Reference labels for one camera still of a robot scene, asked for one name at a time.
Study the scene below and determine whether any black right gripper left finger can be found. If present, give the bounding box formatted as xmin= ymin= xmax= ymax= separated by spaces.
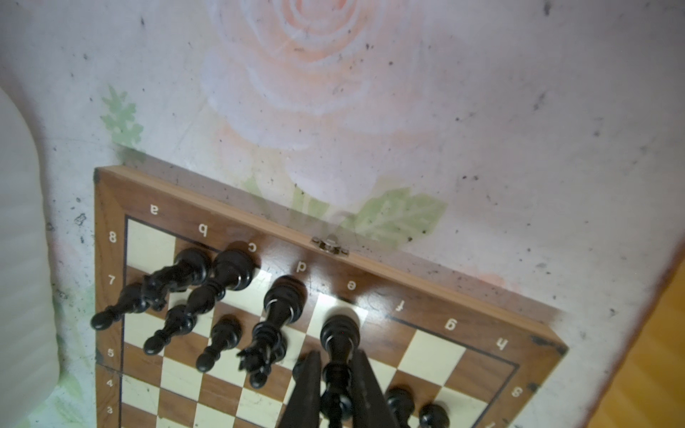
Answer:
xmin=278 ymin=351 xmax=322 ymax=428

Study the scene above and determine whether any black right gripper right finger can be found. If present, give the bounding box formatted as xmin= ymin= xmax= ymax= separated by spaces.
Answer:
xmin=351 ymin=349 xmax=399 ymax=428

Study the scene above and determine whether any black chess king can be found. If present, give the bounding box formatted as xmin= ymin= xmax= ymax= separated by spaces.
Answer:
xmin=320 ymin=314 xmax=360 ymax=427

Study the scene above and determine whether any black chess pawn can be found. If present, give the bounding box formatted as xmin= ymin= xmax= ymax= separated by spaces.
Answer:
xmin=196 ymin=315 xmax=243 ymax=373

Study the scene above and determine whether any black chess queen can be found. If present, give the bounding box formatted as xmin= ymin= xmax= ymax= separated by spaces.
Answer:
xmin=237 ymin=276 xmax=307 ymax=389

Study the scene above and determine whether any wooden chess board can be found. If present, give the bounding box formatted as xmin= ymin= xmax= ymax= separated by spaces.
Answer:
xmin=94 ymin=166 xmax=568 ymax=427

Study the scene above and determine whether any black chess bishop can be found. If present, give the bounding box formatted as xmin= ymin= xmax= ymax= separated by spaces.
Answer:
xmin=143 ymin=249 xmax=255 ymax=355

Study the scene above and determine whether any black chess knight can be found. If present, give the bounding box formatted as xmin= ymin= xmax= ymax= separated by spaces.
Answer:
xmin=90 ymin=248 xmax=212 ymax=331

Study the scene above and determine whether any white plastic tray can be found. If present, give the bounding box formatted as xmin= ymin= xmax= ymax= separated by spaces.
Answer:
xmin=1 ymin=93 xmax=60 ymax=427

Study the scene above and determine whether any yellow plastic tray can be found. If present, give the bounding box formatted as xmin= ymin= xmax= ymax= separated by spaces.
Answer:
xmin=587 ymin=264 xmax=684 ymax=428

